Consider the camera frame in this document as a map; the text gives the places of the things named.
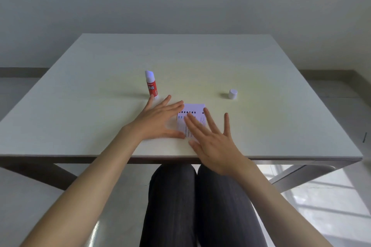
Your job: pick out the person's left forearm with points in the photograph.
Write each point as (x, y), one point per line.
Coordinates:
(87, 191)

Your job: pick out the person's leg dark trousers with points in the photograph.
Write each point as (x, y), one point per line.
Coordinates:
(171, 206)
(226, 212)

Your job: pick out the person's right forearm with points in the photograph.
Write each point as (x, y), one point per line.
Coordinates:
(272, 206)

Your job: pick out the person's right leg dark trousers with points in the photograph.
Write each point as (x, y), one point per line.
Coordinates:
(226, 212)

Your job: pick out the person's right thumb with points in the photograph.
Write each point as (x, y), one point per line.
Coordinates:
(194, 147)

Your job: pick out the person's left thumb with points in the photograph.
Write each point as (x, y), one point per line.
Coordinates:
(175, 134)

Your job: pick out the white printed paper card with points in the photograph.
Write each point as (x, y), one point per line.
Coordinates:
(194, 110)

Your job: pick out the person's left leg dark trousers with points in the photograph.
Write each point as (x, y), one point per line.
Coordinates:
(171, 206)

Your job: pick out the person's right middle finger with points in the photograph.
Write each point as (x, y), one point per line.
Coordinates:
(199, 125)

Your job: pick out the person's left little finger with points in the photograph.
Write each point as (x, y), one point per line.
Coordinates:
(149, 103)

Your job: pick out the red and white glue stick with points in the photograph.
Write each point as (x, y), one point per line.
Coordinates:
(152, 86)

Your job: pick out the person's left middle finger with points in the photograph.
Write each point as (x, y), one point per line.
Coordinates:
(173, 108)

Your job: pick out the person's left hand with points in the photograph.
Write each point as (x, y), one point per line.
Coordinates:
(150, 123)

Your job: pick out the person's right hand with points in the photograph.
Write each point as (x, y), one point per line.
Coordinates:
(218, 151)

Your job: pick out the white table leg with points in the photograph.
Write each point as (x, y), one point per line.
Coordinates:
(301, 173)

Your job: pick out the person's right little finger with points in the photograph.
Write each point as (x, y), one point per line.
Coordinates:
(227, 125)

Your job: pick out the white glue stick cap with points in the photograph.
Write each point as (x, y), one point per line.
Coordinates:
(233, 94)

